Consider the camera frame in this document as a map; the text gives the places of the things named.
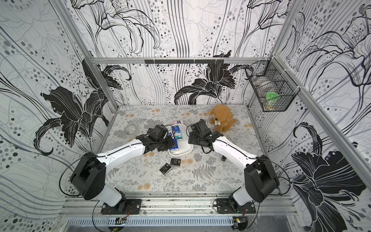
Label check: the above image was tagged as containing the dark blue Tempo tissue pack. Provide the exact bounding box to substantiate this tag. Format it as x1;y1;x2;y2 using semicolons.
170;139;179;153

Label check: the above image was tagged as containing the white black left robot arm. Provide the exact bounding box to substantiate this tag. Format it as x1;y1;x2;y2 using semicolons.
70;135;174;207

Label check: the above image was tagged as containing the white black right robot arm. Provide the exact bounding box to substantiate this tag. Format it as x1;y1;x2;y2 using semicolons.
188;131;280;206

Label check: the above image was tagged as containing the green lidded cup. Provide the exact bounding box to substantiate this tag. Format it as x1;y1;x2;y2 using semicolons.
266;92;280;108

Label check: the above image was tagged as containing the blue Vinda tissue pack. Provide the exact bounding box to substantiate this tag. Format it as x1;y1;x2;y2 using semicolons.
172;125;181;135

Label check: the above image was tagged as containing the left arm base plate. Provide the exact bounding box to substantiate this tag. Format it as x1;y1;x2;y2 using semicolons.
101;199;142;216

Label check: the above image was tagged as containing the black wire wall basket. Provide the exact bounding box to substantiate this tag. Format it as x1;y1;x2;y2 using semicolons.
244;57;297;112

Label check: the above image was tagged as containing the brown plush dog toy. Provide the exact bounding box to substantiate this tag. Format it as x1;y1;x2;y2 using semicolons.
208;104;238;133

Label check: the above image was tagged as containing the white slotted cable duct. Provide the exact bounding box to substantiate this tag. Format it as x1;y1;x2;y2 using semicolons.
67;216;233;227

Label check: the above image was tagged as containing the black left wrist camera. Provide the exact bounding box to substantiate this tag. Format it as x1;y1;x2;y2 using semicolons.
147;124;168;141

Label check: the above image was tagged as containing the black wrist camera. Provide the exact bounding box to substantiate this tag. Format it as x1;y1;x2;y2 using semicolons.
147;124;168;141
191;119;211;136

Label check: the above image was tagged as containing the clear tape roll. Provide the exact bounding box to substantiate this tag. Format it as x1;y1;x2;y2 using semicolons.
124;125;139;136

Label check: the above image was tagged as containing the white plastic storage box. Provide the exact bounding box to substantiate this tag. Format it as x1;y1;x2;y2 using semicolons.
166;123;194;159

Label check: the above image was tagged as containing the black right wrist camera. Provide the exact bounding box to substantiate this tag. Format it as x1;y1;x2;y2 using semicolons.
191;119;211;136

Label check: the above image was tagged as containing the black tissue pack front right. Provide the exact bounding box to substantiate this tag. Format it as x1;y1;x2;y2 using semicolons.
170;158;181;167

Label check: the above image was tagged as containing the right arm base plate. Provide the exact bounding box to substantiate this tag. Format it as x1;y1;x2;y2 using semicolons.
213;198;256;215

